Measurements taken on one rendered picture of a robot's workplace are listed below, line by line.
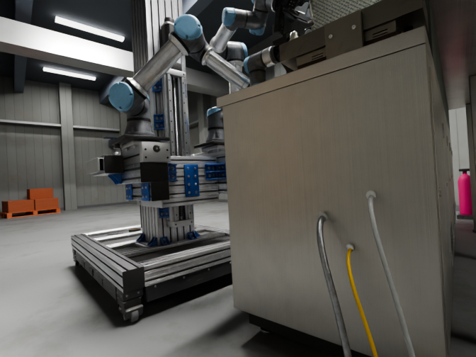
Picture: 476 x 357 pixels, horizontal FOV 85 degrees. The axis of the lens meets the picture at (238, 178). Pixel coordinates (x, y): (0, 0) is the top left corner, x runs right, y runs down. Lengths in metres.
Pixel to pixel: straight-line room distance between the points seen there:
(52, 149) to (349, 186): 9.31
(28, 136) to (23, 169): 0.97
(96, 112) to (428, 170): 9.83
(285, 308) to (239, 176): 0.46
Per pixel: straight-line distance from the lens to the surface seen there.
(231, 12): 1.45
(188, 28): 1.33
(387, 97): 0.76
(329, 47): 0.89
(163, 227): 1.63
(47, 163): 9.62
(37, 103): 9.92
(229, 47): 1.80
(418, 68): 0.76
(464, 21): 1.47
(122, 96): 1.30
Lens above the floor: 0.57
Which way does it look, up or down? 1 degrees up
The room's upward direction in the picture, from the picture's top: 3 degrees counter-clockwise
